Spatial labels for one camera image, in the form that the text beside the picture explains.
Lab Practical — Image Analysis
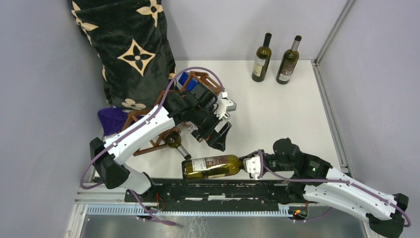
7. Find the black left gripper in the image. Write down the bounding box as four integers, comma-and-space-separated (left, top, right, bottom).
190, 106, 232, 151

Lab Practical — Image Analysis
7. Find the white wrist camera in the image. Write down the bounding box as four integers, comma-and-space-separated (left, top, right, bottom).
214, 98, 237, 120
243, 156, 263, 180

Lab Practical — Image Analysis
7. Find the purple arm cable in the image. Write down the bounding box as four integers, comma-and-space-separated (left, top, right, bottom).
257, 149, 412, 228
80, 66, 227, 227

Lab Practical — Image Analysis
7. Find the grey slotted cable duct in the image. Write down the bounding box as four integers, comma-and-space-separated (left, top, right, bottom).
86, 204, 292, 218

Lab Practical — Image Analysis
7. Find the green wine bottle black cap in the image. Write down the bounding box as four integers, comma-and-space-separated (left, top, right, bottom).
252, 33, 272, 82

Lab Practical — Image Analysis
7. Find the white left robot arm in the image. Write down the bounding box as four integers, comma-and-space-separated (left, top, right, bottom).
90, 85, 237, 202

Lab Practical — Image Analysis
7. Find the blue square vodka bottle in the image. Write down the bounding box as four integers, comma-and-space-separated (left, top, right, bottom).
178, 71, 208, 97

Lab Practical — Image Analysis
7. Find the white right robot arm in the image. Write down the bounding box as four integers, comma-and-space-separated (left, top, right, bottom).
257, 138, 412, 238

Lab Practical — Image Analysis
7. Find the grey aluminium wall rail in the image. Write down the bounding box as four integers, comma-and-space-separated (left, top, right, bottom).
314, 0, 357, 65

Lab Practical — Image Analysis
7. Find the black floral plush blanket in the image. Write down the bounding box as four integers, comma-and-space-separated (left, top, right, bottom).
68, 0, 176, 111

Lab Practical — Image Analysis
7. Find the brown wooden wine rack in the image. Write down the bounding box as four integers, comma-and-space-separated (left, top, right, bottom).
120, 71, 222, 156

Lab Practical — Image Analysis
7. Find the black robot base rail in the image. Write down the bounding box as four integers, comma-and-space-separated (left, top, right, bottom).
139, 178, 306, 212

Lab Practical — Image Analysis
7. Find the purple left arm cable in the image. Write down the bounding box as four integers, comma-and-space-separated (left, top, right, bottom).
80, 66, 227, 227

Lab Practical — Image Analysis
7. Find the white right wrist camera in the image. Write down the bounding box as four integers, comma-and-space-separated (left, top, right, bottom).
243, 156, 263, 180

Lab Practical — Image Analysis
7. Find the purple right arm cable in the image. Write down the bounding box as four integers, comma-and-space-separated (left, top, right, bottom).
257, 149, 412, 228

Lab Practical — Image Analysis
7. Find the purple cloth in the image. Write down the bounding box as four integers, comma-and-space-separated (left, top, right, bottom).
97, 108, 128, 136

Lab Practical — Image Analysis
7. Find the green wine bottle grey cap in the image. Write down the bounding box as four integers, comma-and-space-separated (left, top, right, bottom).
276, 35, 302, 85

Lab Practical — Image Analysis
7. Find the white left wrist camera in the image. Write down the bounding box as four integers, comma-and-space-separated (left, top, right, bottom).
214, 98, 237, 120

